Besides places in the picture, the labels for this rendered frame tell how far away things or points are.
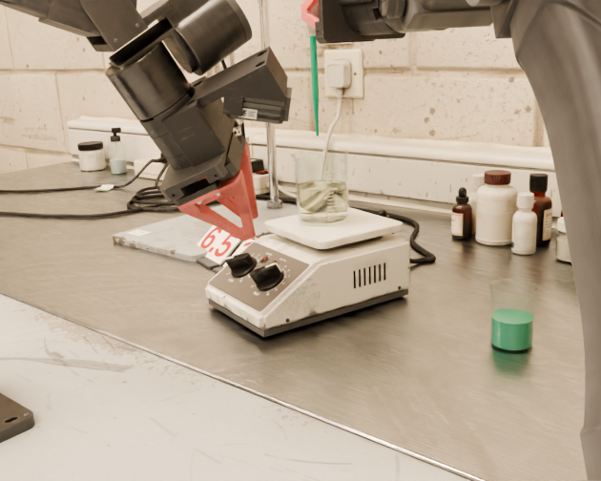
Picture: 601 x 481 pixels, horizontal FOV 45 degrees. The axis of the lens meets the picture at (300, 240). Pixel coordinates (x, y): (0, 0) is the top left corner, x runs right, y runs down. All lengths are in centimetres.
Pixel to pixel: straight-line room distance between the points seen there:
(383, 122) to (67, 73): 101
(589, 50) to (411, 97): 100
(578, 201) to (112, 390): 48
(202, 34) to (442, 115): 67
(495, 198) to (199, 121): 51
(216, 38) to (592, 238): 45
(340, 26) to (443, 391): 35
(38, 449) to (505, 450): 35
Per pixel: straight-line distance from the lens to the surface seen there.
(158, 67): 65
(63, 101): 210
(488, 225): 104
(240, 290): 79
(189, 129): 65
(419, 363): 69
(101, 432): 62
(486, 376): 67
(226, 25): 67
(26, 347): 81
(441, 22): 59
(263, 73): 63
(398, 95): 130
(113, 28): 63
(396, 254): 82
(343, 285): 78
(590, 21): 31
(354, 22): 72
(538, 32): 32
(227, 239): 101
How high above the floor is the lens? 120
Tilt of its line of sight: 16 degrees down
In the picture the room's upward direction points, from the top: 3 degrees counter-clockwise
